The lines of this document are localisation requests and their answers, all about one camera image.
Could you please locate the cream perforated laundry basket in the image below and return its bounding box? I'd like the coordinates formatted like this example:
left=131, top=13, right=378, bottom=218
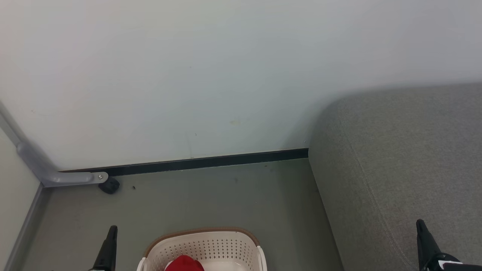
left=136, top=227, right=268, bottom=271

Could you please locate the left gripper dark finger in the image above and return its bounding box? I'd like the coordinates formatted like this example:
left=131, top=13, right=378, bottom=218
left=92, top=225, right=118, bottom=271

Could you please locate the black skirting strip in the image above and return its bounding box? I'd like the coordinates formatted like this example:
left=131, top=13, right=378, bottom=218
left=60, top=148, right=309, bottom=177

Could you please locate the grey skirting strip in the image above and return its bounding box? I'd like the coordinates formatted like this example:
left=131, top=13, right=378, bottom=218
left=3, top=184, right=50, bottom=271

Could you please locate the grey fabric sofa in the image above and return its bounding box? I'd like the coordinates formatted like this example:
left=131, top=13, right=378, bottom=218
left=308, top=82, right=482, bottom=271

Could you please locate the black round caster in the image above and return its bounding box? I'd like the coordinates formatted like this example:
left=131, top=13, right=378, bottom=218
left=99, top=176, right=120, bottom=195

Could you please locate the grey metal frame leg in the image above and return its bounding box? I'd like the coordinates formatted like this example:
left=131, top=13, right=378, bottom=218
left=0, top=101, right=109, bottom=188

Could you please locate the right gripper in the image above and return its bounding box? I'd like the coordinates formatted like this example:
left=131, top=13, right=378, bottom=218
left=416, top=219, right=482, bottom=271

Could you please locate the red garment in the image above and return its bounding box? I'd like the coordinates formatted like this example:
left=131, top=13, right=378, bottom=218
left=165, top=255, right=205, bottom=271

